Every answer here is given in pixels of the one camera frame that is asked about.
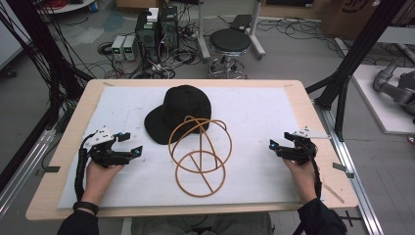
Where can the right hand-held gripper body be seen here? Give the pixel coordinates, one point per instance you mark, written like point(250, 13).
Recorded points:
point(300, 145)

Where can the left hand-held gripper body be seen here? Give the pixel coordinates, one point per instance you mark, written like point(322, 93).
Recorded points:
point(105, 152)

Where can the black baseball cap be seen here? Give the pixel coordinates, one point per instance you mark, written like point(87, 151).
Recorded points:
point(178, 113)

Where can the person's left hand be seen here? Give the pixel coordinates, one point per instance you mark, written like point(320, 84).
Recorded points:
point(99, 178)

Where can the person's right hand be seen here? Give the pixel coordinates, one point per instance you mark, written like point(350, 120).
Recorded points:
point(301, 180)

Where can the white foam mat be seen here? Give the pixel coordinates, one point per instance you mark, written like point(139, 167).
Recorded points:
point(254, 130)

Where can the light wooden table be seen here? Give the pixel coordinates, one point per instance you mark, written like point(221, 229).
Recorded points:
point(78, 107)

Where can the black wristband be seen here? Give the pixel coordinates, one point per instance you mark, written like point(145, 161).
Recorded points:
point(85, 206)

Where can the grey power supply unit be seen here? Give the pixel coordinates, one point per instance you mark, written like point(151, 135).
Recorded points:
point(130, 48)
point(118, 48)

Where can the white platform board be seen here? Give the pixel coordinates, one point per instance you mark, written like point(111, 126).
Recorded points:
point(385, 107)

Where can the person's grey trousers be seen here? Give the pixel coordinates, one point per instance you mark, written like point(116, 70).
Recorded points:
point(200, 225)

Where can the black computer tower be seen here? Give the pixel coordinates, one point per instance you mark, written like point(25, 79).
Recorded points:
point(169, 27)
point(147, 37)

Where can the black round stool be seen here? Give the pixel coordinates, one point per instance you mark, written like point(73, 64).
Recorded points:
point(229, 49)

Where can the white stand legs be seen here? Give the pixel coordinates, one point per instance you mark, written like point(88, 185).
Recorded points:
point(228, 29)

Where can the cardboard box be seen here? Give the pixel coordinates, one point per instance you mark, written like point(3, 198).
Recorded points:
point(350, 16)

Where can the aluminium rail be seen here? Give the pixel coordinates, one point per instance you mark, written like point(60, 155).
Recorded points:
point(23, 169)
point(350, 169)

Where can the black metal frame post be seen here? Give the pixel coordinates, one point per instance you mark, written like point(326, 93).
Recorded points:
point(355, 55)
point(39, 49)

